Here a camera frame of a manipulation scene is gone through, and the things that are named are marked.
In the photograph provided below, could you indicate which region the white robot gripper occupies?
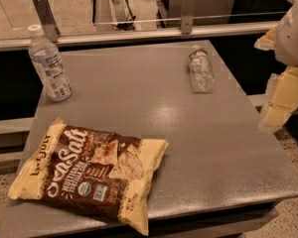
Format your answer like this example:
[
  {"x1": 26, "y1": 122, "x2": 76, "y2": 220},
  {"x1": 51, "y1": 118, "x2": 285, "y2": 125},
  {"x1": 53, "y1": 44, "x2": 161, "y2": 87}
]
[{"x1": 254, "y1": 0, "x2": 298, "y2": 133}]

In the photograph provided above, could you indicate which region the clear water bottle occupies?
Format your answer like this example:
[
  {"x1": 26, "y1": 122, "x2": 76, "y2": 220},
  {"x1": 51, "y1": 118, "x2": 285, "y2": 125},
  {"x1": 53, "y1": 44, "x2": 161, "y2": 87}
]
[{"x1": 189, "y1": 46, "x2": 215, "y2": 93}]

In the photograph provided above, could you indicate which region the brown sea salt chip bag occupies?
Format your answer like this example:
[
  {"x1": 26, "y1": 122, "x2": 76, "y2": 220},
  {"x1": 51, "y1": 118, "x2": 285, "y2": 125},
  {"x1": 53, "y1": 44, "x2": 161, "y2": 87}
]
[{"x1": 8, "y1": 118, "x2": 168, "y2": 235}]

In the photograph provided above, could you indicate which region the upright labelled water bottle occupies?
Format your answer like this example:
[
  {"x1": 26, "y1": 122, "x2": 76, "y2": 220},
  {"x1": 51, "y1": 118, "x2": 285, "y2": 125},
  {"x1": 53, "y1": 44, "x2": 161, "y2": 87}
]
[{"x1": 28, "y1": 25, "x2": 73, "y2": 102}]

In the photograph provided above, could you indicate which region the horizontal metal rail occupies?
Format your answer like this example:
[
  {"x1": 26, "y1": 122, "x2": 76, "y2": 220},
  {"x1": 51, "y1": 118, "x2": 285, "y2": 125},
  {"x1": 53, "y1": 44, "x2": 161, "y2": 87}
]
[{"x1": 0, "y1": 20, "x2": 281, "y2": 53}]

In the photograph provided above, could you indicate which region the right metal rail bracket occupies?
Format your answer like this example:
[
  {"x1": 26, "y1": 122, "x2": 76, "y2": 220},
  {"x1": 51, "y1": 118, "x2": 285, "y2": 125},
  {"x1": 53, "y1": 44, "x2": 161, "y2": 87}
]
[{"x1": 181, "y1": 0, "x2": 196, "y2": 34}]

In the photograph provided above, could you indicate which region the metal rail bracket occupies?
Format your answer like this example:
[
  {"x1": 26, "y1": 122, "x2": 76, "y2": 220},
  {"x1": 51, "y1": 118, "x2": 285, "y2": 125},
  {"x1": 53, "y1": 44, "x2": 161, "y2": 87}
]
[
  {"x1": 181, "y1": 0, "x2": 196, "y2": 34},
  {"x1": 32, "y1": 0, "x2": 61, "y2": 43}
]

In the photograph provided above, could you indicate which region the left metal rail bracket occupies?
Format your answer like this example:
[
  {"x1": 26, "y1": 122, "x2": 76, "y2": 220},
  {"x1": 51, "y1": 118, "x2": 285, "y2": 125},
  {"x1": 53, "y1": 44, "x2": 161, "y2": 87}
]
[{"x1": 32, "y1": 0, "x2": 61, "y2": 43}]

